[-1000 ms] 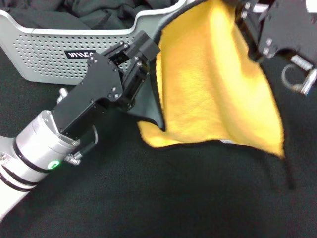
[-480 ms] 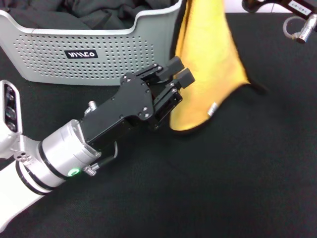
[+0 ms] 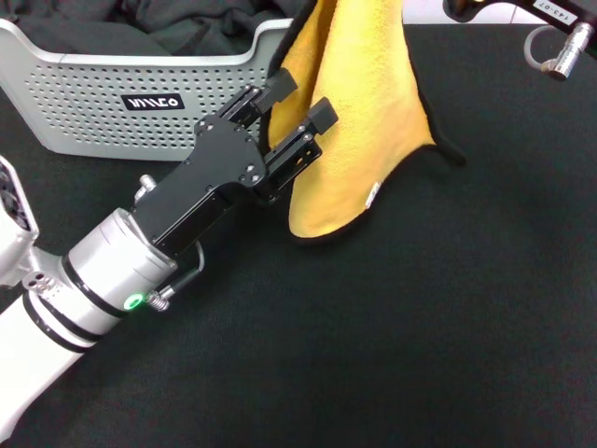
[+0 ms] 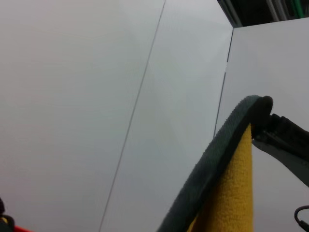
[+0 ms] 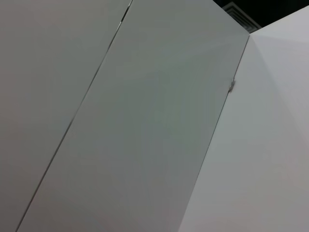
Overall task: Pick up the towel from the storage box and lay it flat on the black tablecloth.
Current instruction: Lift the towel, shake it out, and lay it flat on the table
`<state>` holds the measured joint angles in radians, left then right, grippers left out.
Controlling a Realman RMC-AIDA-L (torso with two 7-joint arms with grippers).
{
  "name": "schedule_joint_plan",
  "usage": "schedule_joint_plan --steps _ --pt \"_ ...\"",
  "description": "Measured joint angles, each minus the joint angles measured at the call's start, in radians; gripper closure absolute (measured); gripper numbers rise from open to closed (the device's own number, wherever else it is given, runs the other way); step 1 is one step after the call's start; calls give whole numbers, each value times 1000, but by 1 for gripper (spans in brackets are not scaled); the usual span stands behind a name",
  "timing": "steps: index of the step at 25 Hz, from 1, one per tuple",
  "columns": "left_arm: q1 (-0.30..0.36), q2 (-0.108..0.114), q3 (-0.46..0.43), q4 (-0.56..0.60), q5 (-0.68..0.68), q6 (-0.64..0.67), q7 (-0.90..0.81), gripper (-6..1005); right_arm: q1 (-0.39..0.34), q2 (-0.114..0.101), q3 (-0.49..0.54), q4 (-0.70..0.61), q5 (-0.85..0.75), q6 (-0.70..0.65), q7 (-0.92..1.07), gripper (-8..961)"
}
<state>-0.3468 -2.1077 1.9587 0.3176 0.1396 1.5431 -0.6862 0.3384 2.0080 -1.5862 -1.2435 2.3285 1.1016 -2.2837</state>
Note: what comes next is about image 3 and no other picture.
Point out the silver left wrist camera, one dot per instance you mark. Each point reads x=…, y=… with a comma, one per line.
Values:
x=14, y=219

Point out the grey perforated storage box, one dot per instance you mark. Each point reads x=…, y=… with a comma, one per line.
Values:
x=93, y=126

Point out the black tablecloth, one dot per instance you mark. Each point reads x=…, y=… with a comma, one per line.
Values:
x=373, y=350

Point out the yellow and grey towel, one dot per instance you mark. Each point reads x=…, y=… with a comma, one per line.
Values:
x=364, y=116

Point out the black cloth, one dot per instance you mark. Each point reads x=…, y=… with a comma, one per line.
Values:
x=140, y=23

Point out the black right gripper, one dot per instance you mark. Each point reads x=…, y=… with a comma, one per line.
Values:
x=503, y=7

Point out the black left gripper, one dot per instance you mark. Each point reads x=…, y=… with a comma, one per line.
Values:
x=219, y=158

